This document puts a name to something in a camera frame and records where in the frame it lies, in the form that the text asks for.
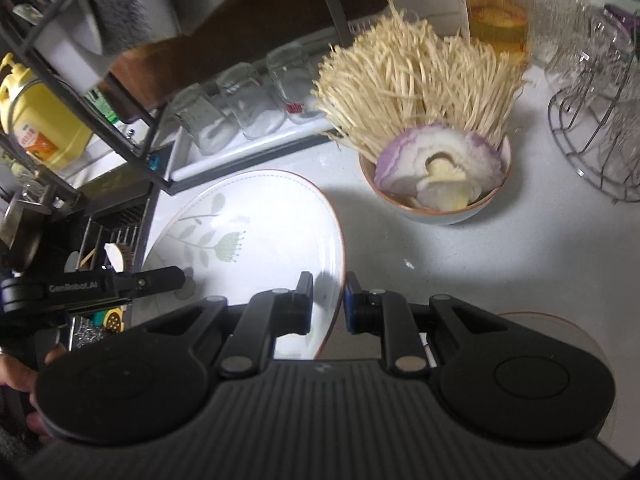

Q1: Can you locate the white drip tray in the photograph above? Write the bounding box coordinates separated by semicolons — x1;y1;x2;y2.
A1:
169;14;381;183

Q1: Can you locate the brown wooden cutting board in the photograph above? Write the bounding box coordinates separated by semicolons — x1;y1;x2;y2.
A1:
96;0;392;111

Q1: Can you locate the clear glass red print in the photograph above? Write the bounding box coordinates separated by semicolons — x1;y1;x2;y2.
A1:
266;41;323;124

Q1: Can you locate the white leaf-pattern plate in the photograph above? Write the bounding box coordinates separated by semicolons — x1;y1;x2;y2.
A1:
499;311;617;448
130;170;345;360

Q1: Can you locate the cut purple onion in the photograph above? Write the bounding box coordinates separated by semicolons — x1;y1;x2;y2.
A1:
374;124;504;212

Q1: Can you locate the wire glass holder rack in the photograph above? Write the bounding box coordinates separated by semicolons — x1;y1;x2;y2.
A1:
544;4;639;203

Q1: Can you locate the small bowl with vegetables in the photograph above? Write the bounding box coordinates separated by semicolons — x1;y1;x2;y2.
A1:
359;125;511;226

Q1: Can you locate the clear drinking glass middle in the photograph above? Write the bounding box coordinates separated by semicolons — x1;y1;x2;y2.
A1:
216;62;285;141

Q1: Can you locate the clear drinking glass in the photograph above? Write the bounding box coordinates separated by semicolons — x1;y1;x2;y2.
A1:
216;62;285;141
169;84;239;156

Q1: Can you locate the white spoon wooden handle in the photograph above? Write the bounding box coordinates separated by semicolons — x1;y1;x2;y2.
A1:
104;243;132;273

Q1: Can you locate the black sink drain rack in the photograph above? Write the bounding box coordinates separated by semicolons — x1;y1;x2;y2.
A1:
63;193;154;350

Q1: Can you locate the yellow detergent bottle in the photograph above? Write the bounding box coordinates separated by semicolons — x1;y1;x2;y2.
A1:
1;52;92;170

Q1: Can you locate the green dish soap bottle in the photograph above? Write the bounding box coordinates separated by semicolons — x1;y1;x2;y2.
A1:
85;88;120;125

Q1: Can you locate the black metal dish rack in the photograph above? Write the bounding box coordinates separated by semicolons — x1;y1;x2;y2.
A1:
1;0;331;195

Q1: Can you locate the red-lidded plastic jar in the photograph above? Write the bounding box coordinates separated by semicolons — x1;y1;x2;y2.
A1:
459;0;529;65

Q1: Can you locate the green sunflower drain cover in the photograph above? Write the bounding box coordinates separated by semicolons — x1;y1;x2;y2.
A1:
75;307;126;334

